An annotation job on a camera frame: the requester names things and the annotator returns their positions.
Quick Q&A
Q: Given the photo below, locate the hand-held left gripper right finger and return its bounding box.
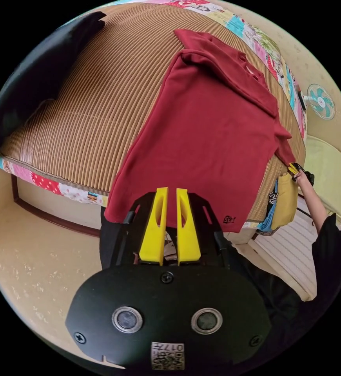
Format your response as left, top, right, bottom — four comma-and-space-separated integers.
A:
176, 188, 201, 266

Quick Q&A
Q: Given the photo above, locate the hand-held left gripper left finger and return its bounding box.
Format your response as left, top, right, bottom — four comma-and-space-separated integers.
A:
139, 187, 169, 265

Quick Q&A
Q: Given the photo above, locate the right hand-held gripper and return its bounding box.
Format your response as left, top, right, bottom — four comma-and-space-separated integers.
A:
288, 162, 316, 186

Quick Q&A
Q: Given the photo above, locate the red long sleeve shirt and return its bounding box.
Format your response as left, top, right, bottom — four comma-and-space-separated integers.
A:
103, 28, 297, 233

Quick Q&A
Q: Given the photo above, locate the person's right forearm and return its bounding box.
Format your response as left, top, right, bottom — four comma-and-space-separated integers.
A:
298, 181, 329, 227

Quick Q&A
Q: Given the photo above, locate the person's right hand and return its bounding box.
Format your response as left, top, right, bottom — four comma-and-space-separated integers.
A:
292, 171, 310, 188

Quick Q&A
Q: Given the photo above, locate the pile of clothes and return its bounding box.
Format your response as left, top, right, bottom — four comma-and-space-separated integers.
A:
256, 172, 300, 236

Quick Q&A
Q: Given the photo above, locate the light green mat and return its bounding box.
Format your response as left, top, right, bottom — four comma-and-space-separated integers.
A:
304, 135, 341, 224

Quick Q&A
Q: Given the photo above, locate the white and teal fan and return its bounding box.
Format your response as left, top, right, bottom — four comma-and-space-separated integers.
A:
298, 83, 336, 121

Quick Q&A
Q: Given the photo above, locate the person's body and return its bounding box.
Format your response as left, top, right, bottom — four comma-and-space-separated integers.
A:
99, 205, 341, 358

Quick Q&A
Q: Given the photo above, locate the bed with woven mat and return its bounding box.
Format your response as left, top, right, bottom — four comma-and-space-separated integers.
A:
0, 0, 310, 235

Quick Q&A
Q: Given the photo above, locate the black garment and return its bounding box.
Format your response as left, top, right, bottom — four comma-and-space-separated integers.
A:
0, 11, 107, 172

